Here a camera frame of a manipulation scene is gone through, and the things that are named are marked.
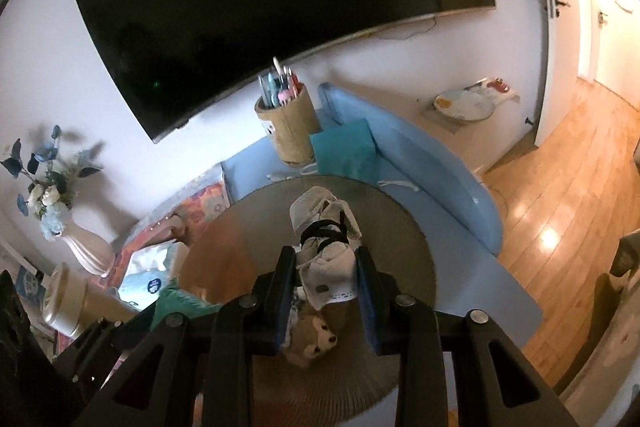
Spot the white fabric bundle black band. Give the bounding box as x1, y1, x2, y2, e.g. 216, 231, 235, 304
289, 186, 363, 309

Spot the teal folded cloth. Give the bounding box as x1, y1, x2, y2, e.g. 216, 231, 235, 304
308, 117, 377, 182

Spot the floral woven cloth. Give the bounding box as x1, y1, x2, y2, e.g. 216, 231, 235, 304
50, 179, 232, 353

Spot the thin television cable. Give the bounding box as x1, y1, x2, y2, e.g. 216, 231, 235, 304
385, 16, 438, 42

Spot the small plush toy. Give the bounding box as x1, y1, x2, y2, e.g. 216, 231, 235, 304
283, 299, 339, 369

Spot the cream round jar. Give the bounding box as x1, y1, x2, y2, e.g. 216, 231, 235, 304
41, 261, 130, 339

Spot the white cord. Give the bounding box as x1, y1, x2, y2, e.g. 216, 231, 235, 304
266, 163, 317, 182
376, 178, 422, 194

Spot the printed plate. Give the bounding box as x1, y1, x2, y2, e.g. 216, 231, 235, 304
433, 89, 497, 122

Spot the black wall television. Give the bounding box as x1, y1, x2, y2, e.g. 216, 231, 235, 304
61, 0, 497, 144

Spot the bunch of pens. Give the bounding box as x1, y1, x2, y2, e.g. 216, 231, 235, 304
257, 56, 302, 108

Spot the black door handle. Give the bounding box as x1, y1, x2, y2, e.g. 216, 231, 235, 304
539, 0, 572, 20

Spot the pale curved furniture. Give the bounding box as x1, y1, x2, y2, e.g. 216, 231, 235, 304
554, 231, 640, 410

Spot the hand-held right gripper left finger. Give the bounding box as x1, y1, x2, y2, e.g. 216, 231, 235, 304
72, 246, 301, 427

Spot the white door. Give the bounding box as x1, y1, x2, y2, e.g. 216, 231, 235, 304
527, 0, 593, 150

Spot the teal soft item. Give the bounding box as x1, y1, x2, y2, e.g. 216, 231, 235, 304
149, 283, 222, 329

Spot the blue tissue pack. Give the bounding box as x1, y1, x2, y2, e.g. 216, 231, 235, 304
116, 243, 190, 309

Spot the bamboo pen holder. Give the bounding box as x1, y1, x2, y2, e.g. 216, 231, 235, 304
254, 83, 322, 168

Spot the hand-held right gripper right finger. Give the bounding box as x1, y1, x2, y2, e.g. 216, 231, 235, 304
355, 246, 581, 427

